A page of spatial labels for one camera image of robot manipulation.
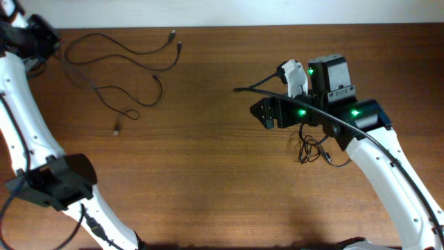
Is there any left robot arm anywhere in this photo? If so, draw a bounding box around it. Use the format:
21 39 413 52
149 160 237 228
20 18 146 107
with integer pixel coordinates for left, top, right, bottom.
1 9 145 249

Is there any black thin cable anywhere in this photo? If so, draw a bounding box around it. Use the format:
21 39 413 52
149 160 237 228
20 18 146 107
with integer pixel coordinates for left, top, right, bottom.
297 123 352 168
51 51 164 137

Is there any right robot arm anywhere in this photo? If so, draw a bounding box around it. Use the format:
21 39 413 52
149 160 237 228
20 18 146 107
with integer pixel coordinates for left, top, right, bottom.
250 54 443 249

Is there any black USB cable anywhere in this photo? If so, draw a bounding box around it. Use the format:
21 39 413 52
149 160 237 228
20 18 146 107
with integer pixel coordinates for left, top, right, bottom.
63 28 182 73

